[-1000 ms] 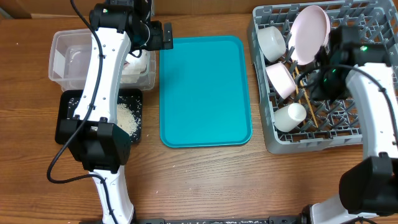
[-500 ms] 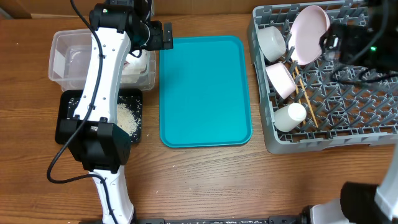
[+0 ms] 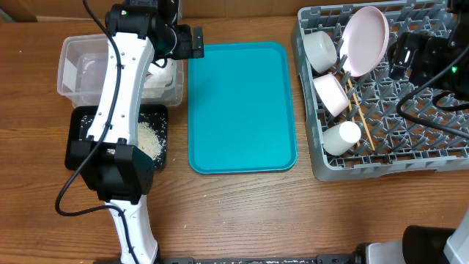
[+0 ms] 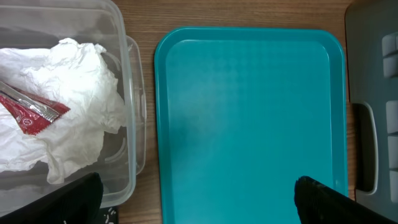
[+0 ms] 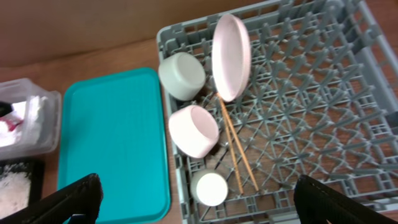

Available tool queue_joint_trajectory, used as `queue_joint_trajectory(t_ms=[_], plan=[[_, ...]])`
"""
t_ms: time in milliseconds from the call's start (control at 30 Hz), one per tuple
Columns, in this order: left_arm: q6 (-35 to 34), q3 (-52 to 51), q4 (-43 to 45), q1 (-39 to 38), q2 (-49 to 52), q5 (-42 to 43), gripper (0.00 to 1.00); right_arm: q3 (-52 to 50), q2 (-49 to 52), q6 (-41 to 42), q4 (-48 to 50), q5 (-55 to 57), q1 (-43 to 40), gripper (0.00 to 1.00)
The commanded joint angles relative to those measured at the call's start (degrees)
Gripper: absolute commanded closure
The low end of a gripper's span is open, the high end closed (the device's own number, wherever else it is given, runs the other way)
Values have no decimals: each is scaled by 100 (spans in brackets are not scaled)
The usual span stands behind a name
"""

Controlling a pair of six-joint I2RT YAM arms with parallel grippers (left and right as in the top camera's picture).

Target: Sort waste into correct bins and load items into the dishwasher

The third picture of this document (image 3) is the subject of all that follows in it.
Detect teal serving tray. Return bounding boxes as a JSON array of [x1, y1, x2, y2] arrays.
[[188, 42, 298, 175]]

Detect wooden chopstick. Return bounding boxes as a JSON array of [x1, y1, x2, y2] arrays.
[[347, 78, 375, 151], [344, 84, 361, 148]]

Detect grey bowl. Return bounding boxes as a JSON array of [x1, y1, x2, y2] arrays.
[[303, 31, 337, 73]]

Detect white napkin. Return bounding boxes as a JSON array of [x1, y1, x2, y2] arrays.
[[142, 59, 176, 99]]

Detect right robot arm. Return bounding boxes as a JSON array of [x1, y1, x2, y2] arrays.
[[348, 1, 468, 264]]

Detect black tray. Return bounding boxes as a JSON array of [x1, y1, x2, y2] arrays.
[[64, 104, 169, 170]]

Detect rice pile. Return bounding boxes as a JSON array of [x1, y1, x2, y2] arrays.
[[78, 114, 166, 162]]

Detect white cup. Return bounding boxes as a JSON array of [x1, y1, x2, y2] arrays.
[[323, 121, 361, 155]]

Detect clear plastic bin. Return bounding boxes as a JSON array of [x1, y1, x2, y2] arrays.
[[57, 34, 184, 108]]

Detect small pink bowl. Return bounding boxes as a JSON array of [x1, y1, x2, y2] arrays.
[[313, 73, 349, 117]]

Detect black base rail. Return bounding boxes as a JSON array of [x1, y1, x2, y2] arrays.
[[93, 253, 363, 264]]

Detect grey dishwasher rack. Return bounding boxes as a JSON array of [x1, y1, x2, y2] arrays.
[[292, 1, 468, 181]]

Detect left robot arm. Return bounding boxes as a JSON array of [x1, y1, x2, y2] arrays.
[[55, 1, 204, 263]]

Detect large white plate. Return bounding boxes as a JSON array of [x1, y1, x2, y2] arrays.
[[339, 6, 390, 77]]

